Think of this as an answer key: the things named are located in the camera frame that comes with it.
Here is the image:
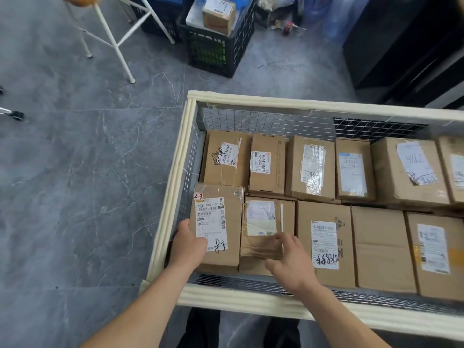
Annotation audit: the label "person's left hand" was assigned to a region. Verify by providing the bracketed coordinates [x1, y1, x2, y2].
[168, 218, 209, 272]

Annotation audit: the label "person's right hand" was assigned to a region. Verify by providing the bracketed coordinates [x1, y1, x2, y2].
[264, 232, 319, 295]

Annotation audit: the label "small taped box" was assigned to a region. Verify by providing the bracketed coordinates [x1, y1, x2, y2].
[240, 196, 296, 261]

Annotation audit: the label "peeling label medium cardboard box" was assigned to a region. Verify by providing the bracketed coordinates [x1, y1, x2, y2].
[238, 255, 287, 276]

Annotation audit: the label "box with red 2-7 tag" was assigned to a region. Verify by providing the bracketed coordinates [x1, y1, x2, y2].
[189, 183, 246, 274]

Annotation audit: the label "scribbled label printed cardboard box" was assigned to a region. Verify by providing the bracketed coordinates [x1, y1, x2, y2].
[296, 201, 357, 289]

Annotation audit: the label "box with black scribble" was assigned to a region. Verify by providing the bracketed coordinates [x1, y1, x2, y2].
[200, 130, 253, 189]

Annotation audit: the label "unlabelled medium cardboard box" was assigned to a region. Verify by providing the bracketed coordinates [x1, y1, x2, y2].
[350, 206, 418, 294]

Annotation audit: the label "box with handwritten 7786 label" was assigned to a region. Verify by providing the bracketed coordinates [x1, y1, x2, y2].
[285, 135, 337, 202]

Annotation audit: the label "box with barcode label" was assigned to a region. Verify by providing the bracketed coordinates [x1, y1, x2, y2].
[248, 133, 288, 195]

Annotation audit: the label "yellow taped medium cardboard box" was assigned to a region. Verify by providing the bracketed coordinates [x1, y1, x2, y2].
[404, 212, 464, 301]

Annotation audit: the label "box with blue-top label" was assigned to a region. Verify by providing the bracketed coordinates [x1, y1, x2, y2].
[335, 138, 377, 202]

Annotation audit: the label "box with torn 7786 label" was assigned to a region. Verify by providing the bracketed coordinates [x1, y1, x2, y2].
[370, 136, 451, 207]

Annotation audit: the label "metal wire cage cart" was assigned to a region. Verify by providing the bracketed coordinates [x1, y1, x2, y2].
[139, 90, 464, 341]

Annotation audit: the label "person's left forearm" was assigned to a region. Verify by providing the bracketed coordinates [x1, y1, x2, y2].
[79, 264, 198, 348]

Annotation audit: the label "person's right forearm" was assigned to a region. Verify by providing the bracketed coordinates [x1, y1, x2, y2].
[301, 282, 392, 348]

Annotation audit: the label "person's dark trousers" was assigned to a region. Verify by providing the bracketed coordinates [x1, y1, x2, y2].
[187, 307, 302, 348]

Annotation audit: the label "black plastic crate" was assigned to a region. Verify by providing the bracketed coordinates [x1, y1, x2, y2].
[129, 0, 189, 42]
[176, 0, 257, 78]

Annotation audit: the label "chrome swivel chair base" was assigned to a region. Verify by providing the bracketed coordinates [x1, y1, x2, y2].
[0, 85, 25, 122]

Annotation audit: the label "small brown carton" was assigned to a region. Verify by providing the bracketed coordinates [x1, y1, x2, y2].
[202, 0, 237, 36]

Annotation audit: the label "heap of mixed rubbish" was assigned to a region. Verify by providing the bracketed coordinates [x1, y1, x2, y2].
[255, 0, 307, 37]

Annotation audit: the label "blue water jug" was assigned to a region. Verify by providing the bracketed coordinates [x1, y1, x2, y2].
[303, 0, 334, 26]
[324, 0, 372, 44]

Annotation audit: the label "white metal stool frame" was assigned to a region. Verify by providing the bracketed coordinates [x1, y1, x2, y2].
[54, 0, 176, 85]

